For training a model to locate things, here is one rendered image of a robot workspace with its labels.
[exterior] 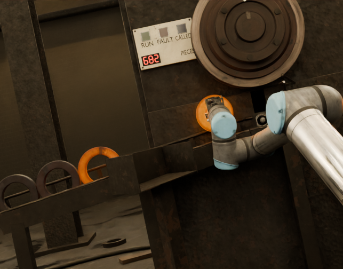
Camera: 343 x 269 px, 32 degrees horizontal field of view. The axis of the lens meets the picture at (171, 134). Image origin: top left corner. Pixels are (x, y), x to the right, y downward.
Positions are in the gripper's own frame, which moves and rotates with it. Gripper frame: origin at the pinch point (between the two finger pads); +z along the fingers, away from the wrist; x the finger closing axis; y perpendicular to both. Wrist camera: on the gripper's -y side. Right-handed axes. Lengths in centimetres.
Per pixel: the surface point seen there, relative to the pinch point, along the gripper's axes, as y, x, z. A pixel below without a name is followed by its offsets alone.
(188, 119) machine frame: -3.2, 11.1, 4.6
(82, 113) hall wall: -118, 142, 596
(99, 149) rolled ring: -5, 50, -4
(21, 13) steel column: 47, 122, 272
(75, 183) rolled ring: -16, 63, -7
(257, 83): 7.2, -19.6, -2.6
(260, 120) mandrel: -10.7, -19.1, 3.8
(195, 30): 33.0, 0.6, 4.7
